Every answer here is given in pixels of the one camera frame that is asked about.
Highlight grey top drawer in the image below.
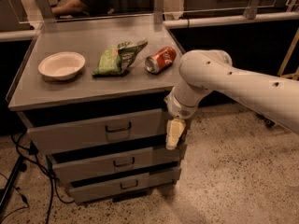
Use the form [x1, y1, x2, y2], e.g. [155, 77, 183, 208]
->
[28, 109, 169, 155]

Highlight white horizontal rail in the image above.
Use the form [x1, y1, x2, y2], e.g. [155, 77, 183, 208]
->
[0, 12, 299, 42]

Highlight grey middle drawer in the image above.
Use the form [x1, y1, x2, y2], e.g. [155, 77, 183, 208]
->
[52, 144, 187, 183]

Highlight grey drawer cabinet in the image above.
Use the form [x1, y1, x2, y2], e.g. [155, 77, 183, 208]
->
[8, 16, 181, 197]

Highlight white paper bowl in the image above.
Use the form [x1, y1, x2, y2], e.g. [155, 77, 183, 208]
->
[38, 51, 85, 81]

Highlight green chip bag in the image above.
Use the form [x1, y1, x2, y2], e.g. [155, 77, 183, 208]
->
[93, 39, 148, 77]

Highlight black tripod leg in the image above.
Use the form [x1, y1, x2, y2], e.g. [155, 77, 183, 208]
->
[0, 157, 24, 214]

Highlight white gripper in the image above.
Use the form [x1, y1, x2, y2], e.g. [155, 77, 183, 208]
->
[164, 91, 198, 150]

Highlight red soda can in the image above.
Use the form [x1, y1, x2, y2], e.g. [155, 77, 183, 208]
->
[145, 47, 177, 74]

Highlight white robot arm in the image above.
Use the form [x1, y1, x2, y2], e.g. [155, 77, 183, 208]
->
[165, 50, 299, 150]

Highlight yellow metal frame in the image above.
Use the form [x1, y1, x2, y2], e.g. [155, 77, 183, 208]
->
[277, 26, 299, 81]

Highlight black floor cables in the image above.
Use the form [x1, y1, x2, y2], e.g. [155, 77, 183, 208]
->
[0, 131, 75, 224]

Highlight clear acrylic barrier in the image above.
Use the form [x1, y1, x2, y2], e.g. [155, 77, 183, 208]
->
[0, 0, 299, 25]

